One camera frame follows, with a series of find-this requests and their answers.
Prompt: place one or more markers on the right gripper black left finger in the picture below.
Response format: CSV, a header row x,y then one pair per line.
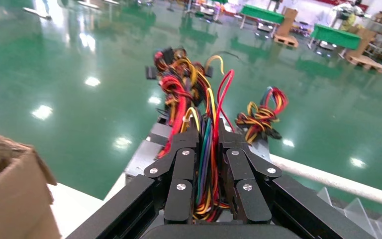
x,y
181,184

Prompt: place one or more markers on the green cloth covered table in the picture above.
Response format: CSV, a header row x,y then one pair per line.
x,y
336,36
262,13

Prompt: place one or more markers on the worn brown cardboard box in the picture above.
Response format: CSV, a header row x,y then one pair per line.
x,y
13,198

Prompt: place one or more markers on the cardboard stand on pallet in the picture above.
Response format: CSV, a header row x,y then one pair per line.
x,y
286,26
364,49

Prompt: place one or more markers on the person in yellow top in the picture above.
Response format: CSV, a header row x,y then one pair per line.
x,y
347,16

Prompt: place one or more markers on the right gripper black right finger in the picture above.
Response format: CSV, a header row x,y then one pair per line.
x,y
250,198

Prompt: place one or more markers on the clear acrylic divider tray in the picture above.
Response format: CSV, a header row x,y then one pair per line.
x,y
355,211

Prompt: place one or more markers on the cream rack pipe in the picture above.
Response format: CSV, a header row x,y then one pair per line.
x,y
326,179

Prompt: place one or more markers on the power supply with honeycomb grille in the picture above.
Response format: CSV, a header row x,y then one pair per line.
x,y
177,109

